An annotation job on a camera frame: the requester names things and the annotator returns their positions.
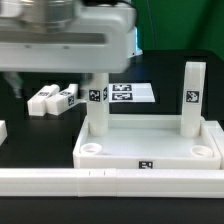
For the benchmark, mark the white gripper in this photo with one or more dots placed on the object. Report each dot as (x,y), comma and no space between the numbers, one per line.
(65,36)

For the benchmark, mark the fiducial marker sheet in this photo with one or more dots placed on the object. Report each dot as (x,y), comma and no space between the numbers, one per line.
(131,92)

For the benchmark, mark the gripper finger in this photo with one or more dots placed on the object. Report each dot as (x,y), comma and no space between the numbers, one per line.
(16,82)

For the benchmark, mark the long white front barrier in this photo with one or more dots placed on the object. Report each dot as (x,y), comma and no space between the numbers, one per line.
(112,183)

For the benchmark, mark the white desk top panel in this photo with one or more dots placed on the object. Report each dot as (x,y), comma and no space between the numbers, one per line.
(147,142)

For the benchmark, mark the white block left edge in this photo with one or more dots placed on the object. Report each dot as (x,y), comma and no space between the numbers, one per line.
(3,131)

